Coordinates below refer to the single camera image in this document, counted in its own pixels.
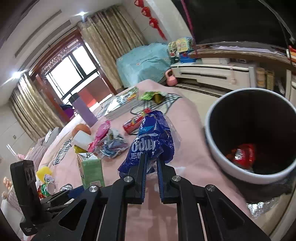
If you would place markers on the yellow plastic cup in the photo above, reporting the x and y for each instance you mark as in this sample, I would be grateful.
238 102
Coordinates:
44 174

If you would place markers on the stack of children books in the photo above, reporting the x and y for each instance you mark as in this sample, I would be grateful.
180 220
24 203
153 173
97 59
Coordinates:
122 103

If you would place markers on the white tv cabinet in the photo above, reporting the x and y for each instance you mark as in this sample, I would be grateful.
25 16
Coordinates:
233 75

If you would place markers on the white round trash bin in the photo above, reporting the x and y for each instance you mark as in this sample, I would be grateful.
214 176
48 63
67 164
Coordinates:
254 116

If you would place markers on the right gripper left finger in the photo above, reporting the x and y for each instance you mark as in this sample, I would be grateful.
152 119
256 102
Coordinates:
98 213

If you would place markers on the red orange snack packet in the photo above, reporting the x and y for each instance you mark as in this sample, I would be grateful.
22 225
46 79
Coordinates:
244 156

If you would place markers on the colourful toy cash register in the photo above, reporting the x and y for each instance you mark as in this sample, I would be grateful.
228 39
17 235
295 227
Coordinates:
180 49

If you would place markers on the beige curtain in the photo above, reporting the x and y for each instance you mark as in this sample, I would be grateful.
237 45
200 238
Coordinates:
111 33
31 111

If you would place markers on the teal covered furniture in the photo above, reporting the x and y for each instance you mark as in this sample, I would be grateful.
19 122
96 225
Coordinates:
144 62

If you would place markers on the green red crushed can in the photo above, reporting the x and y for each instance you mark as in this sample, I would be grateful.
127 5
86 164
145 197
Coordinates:
46 190

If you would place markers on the beige right curtain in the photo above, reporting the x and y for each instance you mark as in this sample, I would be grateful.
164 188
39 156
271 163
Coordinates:
111 33

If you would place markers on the orange fruit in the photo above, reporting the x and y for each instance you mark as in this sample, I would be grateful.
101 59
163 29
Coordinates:
81 127

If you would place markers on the pink hairbrush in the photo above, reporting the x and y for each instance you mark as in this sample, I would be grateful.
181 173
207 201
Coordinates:
99 136

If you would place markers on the green milk carton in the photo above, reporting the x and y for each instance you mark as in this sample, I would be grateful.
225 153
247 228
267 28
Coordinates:
90 168

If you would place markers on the red candy tube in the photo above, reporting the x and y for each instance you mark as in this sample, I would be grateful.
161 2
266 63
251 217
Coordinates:
135 122

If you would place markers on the black flat television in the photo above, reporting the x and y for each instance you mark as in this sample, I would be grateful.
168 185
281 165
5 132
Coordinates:
269 22

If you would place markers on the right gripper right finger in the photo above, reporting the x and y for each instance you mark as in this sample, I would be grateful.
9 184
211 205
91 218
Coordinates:
204 213

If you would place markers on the purple water bottle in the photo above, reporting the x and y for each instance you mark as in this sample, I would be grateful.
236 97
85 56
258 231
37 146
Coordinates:
83 110

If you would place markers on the blue snack wrapper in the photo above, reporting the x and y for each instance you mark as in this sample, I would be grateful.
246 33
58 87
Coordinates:
153 139

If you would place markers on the white paper cup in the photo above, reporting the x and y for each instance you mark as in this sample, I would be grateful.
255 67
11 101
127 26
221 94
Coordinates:
82 140

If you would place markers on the black trash bag liner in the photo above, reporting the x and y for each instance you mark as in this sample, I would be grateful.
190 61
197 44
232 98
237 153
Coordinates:
266 189

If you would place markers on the green gold snack bag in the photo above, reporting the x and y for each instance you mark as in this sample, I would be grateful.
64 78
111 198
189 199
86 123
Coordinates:
156 96

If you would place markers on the silver blue wrapper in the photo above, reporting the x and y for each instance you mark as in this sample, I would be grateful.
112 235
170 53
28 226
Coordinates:
114 144

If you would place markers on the yellow snack wrapper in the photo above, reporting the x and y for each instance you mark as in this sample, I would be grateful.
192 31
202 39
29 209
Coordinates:
78 149

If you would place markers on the pink blanket table cover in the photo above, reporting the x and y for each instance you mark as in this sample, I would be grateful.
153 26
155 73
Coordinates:
149 192

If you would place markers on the pink kettlebell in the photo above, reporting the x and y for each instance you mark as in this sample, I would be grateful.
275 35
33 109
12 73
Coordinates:
171 80

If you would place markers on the red lantern string decoration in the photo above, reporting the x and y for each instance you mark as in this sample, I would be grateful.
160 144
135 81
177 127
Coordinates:
153 22

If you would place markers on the beige left curtain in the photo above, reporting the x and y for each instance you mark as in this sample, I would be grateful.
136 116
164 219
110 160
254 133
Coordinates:
31 111

